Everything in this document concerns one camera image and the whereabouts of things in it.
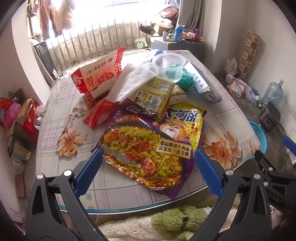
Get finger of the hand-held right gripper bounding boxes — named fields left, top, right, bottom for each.
left=283, top=136, right=296, bottom=151
left=254, top=150, right=296, bottom=186

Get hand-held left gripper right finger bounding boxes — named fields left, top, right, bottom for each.
left=187, top=148, right=272, bottom=241

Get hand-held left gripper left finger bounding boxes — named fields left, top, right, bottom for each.
left=25, top=149, right=109, bottom=241

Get blue plastic basket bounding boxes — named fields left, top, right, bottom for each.
left=248, top=121, right=268, bottom=155

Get purple instant noodle wrapper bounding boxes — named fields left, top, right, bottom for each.
left=99, top=102, right=192, bottom=200

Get gold tissue pack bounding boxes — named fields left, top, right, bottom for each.
left=170, top=85, right=187, bottom=105

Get black rice cooker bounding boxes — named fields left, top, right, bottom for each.
left=258, top=101, right=282, bottom=131

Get large clear water jug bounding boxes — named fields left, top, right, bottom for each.
left=261, top=79, right=285, bottom=107

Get yellow cartoon dog snack packet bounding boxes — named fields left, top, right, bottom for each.
left=159, top=102, right=207, bottom=151

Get green white fuzzy robe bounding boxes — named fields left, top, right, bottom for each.
left=96, top=202, right=240, bottom=241

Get red snack packet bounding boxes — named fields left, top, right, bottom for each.
left=84, top=97, right=116, bottom=128

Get red brick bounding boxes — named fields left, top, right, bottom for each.
left=15, top=174, right=26, bottom=198

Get red gift bag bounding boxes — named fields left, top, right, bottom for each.
left=22, top=99, right=41, bottom=140

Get clear packets on floor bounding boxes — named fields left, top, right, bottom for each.
left=228, top=77, right=248, bottom=98

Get white blue cardboard box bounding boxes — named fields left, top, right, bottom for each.
left=184, top=61, right=223, bottom=103

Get pink plastic bag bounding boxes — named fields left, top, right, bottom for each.
left=2, top=102, right=22, bottom=129

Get green plastic bag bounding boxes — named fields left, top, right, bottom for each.
left=166, top=64, right=194, bottom=90

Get white plastic bag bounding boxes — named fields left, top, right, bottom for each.
left=223, top=57, right=238, bottom=76

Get tall patterned box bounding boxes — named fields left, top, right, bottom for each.
left=238, top=31, right=261, bottom=79

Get red white paper bag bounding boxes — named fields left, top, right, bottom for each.
left=70, top=47, right=127, bottom=100

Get yellow barcode food packet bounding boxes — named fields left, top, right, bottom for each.
left=128, top=76, right=176, bottom=114

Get white towel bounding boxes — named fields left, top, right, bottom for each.
left=107, top=59, right=158, bottom=103

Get clear plastic container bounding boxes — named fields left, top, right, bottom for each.
left=151, top=53, right=186, bottom=83

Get black metal rack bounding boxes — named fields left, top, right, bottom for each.
left=33, top=41, right=55, bottom=79

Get metal window railing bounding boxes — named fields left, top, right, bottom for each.
left=46, top=20, right=144, bottom=70

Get grey cabinet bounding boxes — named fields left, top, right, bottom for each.
left=150, top=37, right=206, bottom=52

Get white bag with green logo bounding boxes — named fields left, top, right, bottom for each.
left=135, top=37, right=147, bottom=49

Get blue detergent bottle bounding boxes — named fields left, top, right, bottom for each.
left=174, top=25, right=184, bottom=43

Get open cardboard box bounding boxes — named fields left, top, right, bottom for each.
left=150, top=21, right=167, bottom=36

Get hanging clothes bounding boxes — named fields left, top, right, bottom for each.
left=38, top=0, right=75, bottom=40

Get grey curtain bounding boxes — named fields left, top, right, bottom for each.
left=177, top=0, right=203, bottom=29

